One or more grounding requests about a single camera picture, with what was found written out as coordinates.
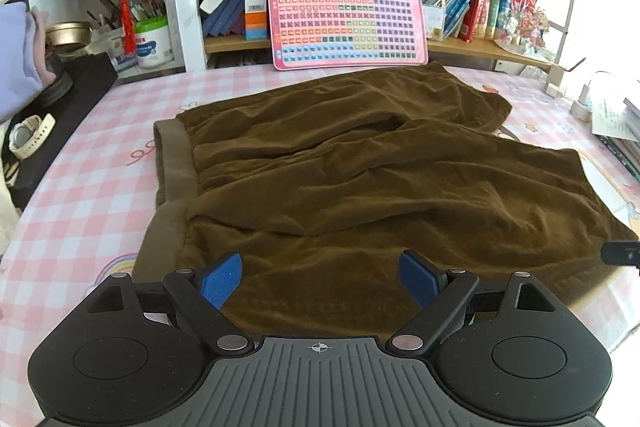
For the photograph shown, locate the translucent white plastic box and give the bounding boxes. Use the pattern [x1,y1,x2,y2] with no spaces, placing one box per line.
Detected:
[424,2,449,40]

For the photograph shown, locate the gold round tin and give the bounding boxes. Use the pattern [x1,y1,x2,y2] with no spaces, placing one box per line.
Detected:
[45,22,94,49]

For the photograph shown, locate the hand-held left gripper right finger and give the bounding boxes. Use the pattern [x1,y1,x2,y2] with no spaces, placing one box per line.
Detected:
[387,249,569,356]

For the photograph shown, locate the white wristwatch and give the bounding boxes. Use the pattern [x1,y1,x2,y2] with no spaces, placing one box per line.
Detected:
[8,113,56,160]

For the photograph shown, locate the cup of pens and brushes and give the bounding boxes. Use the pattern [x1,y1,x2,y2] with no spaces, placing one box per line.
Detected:
[85,0,169,30]

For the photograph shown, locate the white charger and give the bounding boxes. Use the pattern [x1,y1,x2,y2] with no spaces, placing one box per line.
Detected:
[571,71,625,124]

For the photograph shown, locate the stack of papers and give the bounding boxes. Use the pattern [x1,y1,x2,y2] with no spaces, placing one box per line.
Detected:
[591,96,640,180]

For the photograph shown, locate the red tassel ornament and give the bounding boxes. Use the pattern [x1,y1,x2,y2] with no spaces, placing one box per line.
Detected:
[118,0,137,56]

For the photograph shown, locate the black round disc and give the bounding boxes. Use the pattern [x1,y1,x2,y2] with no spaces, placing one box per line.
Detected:
[39,57,74,108]

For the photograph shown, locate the pink checked printed desk mat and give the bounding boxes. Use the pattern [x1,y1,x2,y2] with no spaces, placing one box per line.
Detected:
[0,63,640,408]

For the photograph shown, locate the colourful candy bouquet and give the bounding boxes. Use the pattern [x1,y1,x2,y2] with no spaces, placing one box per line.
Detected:
[494,2,549,54]

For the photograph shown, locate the white jar with green lid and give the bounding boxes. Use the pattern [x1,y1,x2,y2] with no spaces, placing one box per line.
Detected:
[133,16,174,69]

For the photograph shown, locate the pink learning tablet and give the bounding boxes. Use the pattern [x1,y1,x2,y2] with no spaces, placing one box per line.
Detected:
[266,0,431,72]

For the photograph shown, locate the black case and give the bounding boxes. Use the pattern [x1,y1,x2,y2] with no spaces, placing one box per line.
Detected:
[0,53,119,214]

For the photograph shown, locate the lilac cloth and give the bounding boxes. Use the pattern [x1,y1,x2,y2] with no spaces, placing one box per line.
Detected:
[0,2,59,124]

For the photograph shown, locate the red upright dictionary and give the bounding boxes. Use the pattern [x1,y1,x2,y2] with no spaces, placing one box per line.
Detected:
[458,0,493,43]

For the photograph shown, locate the small cardboard box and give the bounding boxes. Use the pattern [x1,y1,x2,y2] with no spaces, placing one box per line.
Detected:
[544,57,577,98]

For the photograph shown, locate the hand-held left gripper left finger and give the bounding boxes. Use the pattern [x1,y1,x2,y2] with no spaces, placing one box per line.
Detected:
[85,253,254,356]

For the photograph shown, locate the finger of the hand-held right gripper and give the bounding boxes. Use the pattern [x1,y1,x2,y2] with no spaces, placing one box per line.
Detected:
[601,240,640,266]

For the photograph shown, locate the white box with orange label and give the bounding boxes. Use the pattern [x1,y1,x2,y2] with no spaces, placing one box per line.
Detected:
[244,0,271,42]

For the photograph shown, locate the brown shorts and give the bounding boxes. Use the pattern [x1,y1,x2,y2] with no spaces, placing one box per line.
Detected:
[134,61,640,341]

